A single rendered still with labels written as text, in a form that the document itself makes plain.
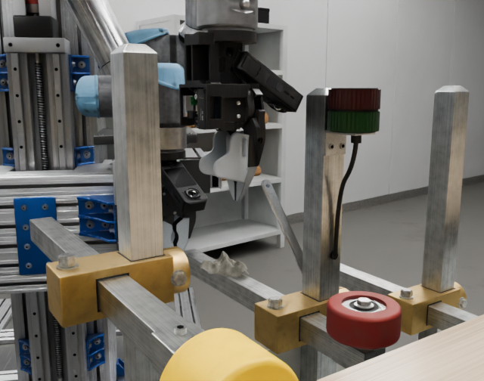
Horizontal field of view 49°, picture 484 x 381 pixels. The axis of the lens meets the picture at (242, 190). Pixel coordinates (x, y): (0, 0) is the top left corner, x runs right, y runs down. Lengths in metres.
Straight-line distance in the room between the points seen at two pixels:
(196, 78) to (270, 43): 3.22
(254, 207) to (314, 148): 3.42
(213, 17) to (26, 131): 0.81
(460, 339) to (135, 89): 0.39
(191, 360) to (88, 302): 0.20
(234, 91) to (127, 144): 0.18
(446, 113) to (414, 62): 4.92
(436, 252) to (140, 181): 0.51
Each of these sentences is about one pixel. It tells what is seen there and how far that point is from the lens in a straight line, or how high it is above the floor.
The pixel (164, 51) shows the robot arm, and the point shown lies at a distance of 1.23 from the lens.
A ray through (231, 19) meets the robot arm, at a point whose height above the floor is 1.22.
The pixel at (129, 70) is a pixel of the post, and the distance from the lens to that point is 0.52.
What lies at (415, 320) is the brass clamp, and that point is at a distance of 0.85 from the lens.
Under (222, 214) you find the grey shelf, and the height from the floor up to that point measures 0.20.
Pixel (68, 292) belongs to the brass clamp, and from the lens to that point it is 0.52.
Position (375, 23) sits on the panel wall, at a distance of 5.24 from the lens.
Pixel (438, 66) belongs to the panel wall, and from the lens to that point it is 6.13.
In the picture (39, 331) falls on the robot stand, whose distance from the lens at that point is 1.49.
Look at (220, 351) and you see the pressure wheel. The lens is 0.34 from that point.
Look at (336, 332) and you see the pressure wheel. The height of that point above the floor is 0.88.
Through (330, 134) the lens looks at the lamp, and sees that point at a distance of 0.65.
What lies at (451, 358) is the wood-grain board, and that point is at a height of 0.90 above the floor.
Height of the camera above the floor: 1.14
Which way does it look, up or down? 11 degrees down
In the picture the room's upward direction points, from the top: straight up
